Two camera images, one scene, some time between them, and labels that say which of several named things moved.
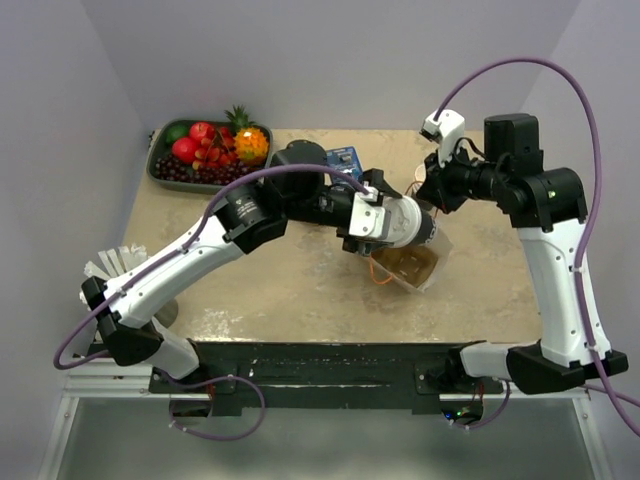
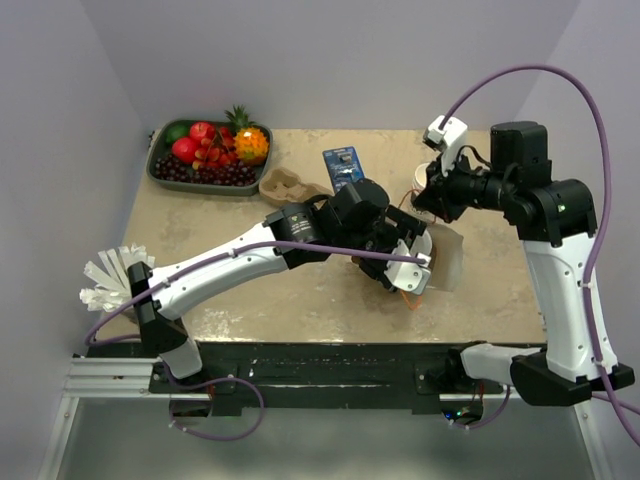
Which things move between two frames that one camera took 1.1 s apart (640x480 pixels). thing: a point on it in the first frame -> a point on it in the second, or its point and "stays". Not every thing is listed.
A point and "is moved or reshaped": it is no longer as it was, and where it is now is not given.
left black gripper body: x=375 y=178 -> x=388 y=235
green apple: x=177 y=131 stays
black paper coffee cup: x=428 y=228 is moved or reshaped
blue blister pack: x=346 y=160 stays
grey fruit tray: x=157 y=147 stays
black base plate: x=233 y=372 stays
